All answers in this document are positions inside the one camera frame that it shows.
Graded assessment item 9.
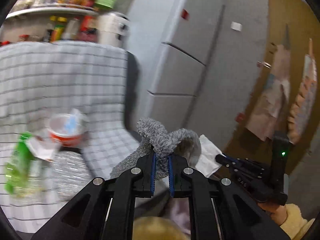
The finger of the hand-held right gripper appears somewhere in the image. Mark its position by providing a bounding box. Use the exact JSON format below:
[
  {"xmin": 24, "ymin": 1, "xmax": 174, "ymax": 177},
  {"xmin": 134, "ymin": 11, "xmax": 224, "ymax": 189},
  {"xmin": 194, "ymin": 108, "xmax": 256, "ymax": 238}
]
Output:
[{"xmin": 215, "ymin": 154, "xmax": 273, "ymax": 193}]

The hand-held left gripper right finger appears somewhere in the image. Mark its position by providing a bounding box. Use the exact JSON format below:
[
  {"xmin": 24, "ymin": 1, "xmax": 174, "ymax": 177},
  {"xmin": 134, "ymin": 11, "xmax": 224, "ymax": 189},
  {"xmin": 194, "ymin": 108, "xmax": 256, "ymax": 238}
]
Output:
[{"xmin": 167, "ymin": 154, "xmax": 292, "ymax": 240}]

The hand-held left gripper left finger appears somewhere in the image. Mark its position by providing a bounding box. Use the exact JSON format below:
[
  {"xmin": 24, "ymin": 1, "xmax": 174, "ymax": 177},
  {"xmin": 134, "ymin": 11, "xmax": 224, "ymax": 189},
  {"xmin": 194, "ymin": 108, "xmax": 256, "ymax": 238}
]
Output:
[{"xmin": 31, "ymin": 152, "xmax": 157, "ymax": 240}]

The grey fuzzy sock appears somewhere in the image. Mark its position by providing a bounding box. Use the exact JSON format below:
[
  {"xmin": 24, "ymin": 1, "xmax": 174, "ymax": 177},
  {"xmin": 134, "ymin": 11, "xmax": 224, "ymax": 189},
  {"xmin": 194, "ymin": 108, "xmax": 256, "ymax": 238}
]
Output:
[{"xmin": 110, "ymin": 117, "xmax": 202, "ymax": 180}]

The person's right forearm yellow sleeve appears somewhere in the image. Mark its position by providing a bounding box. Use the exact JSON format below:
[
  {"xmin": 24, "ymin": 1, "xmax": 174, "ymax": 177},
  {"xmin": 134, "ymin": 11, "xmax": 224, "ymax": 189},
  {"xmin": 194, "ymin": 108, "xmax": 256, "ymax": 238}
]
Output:
[{"xmin": 279, "ymin": 203, "xmax": 317, "ymax": 240}]

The person's right hand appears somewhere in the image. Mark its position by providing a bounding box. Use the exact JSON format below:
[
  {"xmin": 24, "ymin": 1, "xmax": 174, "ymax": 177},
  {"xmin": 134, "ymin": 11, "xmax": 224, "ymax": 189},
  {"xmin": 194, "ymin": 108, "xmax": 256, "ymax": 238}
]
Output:
[{"xmin": 257, "ymin": 201, "xmax": 288, "ymax": 227}]

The white tissue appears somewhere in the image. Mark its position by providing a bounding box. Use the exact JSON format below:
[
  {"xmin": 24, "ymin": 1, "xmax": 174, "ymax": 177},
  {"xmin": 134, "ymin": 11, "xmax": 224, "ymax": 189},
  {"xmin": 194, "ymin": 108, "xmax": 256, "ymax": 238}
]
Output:
[{"xmin": 197, "ymin": 134, "xmax": 223, "ymax": 178}]

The pink cloth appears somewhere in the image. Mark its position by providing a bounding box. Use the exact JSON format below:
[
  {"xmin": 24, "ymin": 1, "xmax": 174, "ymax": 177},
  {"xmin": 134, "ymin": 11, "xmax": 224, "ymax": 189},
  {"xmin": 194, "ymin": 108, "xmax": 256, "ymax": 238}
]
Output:
[{"xmin": 166, "ymin": 199, "xmax": 192, "ymax": 234}]

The pink hanging bag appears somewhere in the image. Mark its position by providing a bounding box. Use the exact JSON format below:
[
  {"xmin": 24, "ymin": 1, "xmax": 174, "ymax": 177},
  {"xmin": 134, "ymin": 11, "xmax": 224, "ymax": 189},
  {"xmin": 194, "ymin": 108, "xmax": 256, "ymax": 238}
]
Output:
[{"xmin": 246, "ymin": 44, "xmax": 292, "ymax": 142}]

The egg printed hanging bag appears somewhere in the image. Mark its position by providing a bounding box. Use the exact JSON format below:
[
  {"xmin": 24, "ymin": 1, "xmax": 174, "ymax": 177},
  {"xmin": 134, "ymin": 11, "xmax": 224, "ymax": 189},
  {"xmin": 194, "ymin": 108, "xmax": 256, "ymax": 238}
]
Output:
[{"xmin": 287, "ymin": 39, "xmax": 318, "ymax": 144}]

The red white noodle cup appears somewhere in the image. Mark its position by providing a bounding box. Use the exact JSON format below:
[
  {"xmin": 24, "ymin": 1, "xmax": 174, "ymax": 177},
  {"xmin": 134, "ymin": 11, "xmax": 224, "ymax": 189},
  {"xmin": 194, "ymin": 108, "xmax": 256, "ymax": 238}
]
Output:
[{"xmin": 47, "ymin": 112, "xmax": 89, "ymax": 147}]

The grey refrigerator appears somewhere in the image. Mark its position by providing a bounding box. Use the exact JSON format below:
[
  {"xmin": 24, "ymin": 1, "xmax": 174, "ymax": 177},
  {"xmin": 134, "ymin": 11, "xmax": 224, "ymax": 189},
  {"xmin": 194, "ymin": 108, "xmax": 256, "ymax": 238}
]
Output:
[{"xmin": 126, "ymin": 0, "xmax": 274, "ymax": 157}]

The white paper wrapper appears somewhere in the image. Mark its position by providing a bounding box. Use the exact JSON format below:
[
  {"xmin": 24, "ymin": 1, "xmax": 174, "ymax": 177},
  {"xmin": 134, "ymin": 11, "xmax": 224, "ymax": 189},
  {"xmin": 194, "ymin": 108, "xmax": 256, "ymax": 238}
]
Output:
[{"xmin": 27, "ymin": 137, "xmax": 61, "ymax": 162}]

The brown cardboard sheet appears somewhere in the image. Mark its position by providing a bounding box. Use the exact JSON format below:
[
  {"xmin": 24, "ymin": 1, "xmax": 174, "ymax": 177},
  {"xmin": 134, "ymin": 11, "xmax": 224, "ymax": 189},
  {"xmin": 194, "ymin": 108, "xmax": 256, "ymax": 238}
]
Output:
[{"xmin": 222, "ymin": 0, "xmax": 320, "ymax": 175}]

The grey checked cloth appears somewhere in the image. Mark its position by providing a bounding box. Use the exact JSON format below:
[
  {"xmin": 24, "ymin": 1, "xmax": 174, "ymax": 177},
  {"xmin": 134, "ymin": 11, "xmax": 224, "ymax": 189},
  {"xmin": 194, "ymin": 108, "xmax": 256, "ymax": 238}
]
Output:
[{"xmin": 0, "ymin": 41, "xmax": 150, "ymax": 207}]

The green plastic bottle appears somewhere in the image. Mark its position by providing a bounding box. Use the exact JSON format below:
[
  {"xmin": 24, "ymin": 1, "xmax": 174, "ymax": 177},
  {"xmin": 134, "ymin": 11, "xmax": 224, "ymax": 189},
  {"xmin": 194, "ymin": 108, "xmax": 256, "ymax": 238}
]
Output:
[{"xmin": 4, "ymin": 131, "xmax": 54, "ymax": 198}]

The white kitchen appliance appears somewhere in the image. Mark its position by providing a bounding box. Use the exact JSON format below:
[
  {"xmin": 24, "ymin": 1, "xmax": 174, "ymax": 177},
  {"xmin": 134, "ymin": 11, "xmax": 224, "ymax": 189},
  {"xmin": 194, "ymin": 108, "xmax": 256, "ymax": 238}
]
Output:
[{"xmin": 97, "ymin": 12, "xmax": 130, "ymax": 48}]

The white wall shelf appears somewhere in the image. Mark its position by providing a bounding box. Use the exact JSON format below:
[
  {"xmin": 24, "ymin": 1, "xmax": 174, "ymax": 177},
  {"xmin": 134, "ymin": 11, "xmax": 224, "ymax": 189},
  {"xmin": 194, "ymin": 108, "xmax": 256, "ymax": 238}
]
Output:
[{"xmin": 5, "ymin": 6, "xmax": 100, "ymax": 21}]

